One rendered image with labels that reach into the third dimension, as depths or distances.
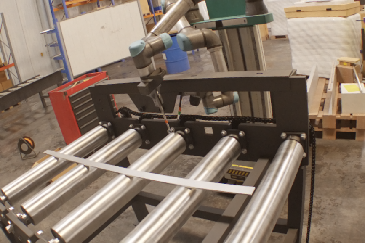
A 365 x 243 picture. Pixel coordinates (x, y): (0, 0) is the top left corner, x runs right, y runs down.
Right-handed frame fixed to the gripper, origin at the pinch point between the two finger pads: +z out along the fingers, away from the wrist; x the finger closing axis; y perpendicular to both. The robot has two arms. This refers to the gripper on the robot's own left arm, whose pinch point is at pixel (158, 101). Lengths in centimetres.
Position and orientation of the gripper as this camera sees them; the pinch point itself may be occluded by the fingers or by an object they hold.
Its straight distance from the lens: 137.5
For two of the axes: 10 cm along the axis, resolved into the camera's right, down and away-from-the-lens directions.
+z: 2.8, 7.8, 5.6
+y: -8.3, -0.9, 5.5
